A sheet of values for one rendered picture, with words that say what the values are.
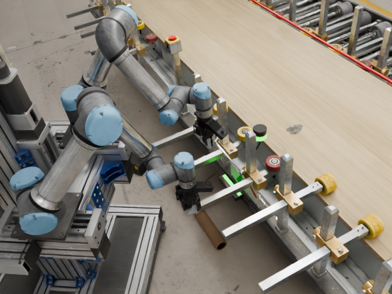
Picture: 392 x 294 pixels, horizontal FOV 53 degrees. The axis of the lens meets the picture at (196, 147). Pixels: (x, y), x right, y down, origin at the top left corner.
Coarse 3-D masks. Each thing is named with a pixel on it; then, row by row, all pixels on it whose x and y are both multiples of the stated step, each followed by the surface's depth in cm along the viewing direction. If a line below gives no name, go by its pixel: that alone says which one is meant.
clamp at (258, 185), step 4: (244, 168) 188; (244, 172) 187; (248, 172) 185; (256, 172) 184; (248, 176) 185; (252, 176) 183; (256, 176) 182; (260, 176) 182; (256, 180) 180; (264, 180) 180; (256, 184) 180; (260, 184) 180; (264, 184) 181; (256, 188) 182; (260, 188) 182
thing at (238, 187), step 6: (264, 174) 184; (270, 174) 185; (246, 180) 182; (252, 180) 182; (234, 186) 181; (240, 186) 180; (246, 186) 182; (222, 192) 179; (228, 192) 178; (234, 192) 180; (210, 198) 177; (216, 198) 177; (222, 198) 179; (204, 204) 175; (210, 204) 177
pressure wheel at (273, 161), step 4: (272, 156) 185; (276, 156) 185; (268, 160) 184; (272, 160) 183; (276, 160) 184; (268, 164) 182; (272, 164) 181; (276, 164) 181; (268, 168) 183; (272, 168) 181; (276, 168) 181; (272, 176) 190
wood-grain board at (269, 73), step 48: (144, 0) 333; (192, 0) 322; (240, 0) 312; (192, 48) 266; (240, 48) 259; (288, 48) 253; (240, 96) 222; (288, 96) 217; (336, 96) 213; (384, 96) 208; (288, 144) 191; (336, 144) 187; (384, 144) 184; (336, 192) 167; (384, 192) 164; (384, 240) 148
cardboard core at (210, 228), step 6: (204, 210) 272; (198, 216) 268; (204, 216) 266; (204, 222) 263; (210, 222) 263; (204, 228) 262; (210, 228) 259; (216, 228) 260; (210, 234) 257; (216, 234) 255; (216, 240) 252; (222, 240) 251; (216, 246) 251; (222, 246) 256
